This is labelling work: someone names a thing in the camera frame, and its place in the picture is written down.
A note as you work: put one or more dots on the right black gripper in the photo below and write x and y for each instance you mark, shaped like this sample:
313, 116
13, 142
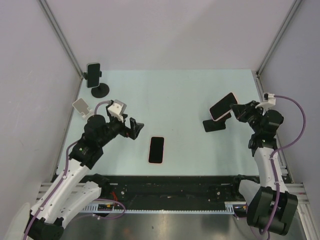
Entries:
238, 109

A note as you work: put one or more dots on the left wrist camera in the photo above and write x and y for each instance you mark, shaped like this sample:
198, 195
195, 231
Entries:
117, 109

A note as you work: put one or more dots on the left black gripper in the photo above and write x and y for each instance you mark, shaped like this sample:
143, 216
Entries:
135, 127

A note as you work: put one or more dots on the black square-base phone stand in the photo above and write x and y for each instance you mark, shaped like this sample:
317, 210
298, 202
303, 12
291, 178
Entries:
213, 126

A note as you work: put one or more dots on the white phone stand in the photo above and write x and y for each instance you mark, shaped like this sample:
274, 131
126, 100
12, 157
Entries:
81, 106

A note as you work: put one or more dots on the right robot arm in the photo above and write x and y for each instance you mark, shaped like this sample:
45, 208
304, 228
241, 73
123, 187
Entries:
270, 205

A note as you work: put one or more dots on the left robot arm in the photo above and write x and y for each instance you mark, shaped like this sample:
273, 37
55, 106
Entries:
58, 206

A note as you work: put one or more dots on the black round-base phone stand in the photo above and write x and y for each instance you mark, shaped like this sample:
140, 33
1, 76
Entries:
98, 92

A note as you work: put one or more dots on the pink case phone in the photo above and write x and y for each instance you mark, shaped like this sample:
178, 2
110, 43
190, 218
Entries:
223, 107
156, 150

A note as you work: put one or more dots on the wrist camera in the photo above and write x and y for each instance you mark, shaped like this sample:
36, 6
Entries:
268, 101
117, 109

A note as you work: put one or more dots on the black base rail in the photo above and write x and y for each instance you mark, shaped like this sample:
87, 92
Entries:
177, 193

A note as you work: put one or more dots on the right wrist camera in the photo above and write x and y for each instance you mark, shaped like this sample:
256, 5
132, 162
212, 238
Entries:
268, 101

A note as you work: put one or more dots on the grey case phone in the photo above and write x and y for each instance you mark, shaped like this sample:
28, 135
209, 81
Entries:
93, 75

